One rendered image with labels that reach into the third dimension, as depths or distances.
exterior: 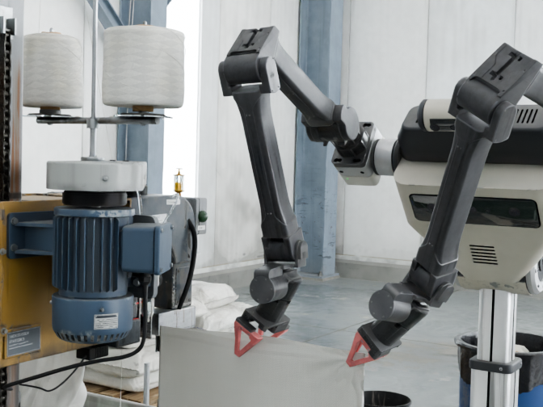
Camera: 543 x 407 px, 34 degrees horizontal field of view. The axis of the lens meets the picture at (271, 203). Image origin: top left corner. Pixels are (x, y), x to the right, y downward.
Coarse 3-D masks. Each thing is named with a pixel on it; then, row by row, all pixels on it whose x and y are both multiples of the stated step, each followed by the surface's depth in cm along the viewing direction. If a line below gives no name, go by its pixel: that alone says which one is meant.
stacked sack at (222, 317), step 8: (224, 304) 550; (232, 304) 553; (240, 304) 558; (248, 304) 560; (208, 312) 527; (216, 312) 530; (224, 312) 532; (232, 312) 537; (240, 312) 544; (200, 320) 514; (208, 320) 513; (216, 320) 518; (224, 320) 525; (232, 320) 534; (192, 328) 511; (200, 328) 510; (208, 328) 511; (216, 328) 519; (224, 328) 529
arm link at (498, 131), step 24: (456, 96) 149; (456, 120) 149; (480, 120) 148; (504, 120) 143; (456, 144) 150; (480, 144) 147; (456, 168) 151; (480, 168) 152; (456, 192) 153; (432, 216) 159; (456, 216) 156; (432, 240) 160; (456, 240) 160; (432, 264) 162; (456, 264) 164; (432, 288) 163
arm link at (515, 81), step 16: (512, 48) 145; (496, 64) 145; (512, 64) 144; (528, 64) 142; (480, 80) 146; (496, 80) 144; (512, 80) 142; (528, 80) 143; (464, 96) 146; (480, 96) 144; (496, 96) 142; (512, 96) 143; (528, 96) 149; (480, 112) 144
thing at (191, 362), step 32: (160, 352) 197; (192, 352) 193; (224, 352) 187; (256, 352) 182; (288, 352) 181; (320, 352) 179; (160, 384) 198; (192, 384) 193; (224, 384) 187; (256, 384) 183; (288, 384) 181; (320, 384) 179; (352, 384) 176
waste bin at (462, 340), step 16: (464, 336) 401; (528, 336) 407; (464, 352) 383; (528, 352) 367; (464, 368) 383; (528, 368) 367; (464, 384) 385; (528, 384) 368; (464, 400) 385; (528, 400) 369
